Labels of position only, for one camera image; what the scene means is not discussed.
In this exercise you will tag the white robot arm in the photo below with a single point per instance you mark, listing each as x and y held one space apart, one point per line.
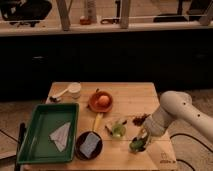
175 105

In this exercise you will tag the green plastic tray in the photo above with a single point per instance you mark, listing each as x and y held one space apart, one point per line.
37 147

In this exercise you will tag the orange fruit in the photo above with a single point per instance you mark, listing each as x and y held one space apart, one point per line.
103 101

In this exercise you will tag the metal cup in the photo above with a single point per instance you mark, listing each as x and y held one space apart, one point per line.
116 129

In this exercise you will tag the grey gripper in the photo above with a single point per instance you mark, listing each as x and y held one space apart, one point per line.
150 129

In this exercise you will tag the white measuring scoop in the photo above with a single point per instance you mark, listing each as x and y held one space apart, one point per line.
73 88

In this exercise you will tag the dark red small object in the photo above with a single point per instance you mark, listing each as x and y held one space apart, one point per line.
138 121

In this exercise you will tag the blue grey sponge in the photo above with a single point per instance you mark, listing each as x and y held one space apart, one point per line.
89 144

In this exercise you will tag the green pepper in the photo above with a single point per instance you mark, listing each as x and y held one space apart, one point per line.
137 145

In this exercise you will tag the orange bowl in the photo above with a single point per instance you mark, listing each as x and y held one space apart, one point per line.
92 102

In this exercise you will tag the black frying pan yellow handle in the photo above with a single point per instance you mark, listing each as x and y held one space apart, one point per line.
80 140

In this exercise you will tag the white cloth in tray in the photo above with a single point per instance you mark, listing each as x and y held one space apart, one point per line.
60 136

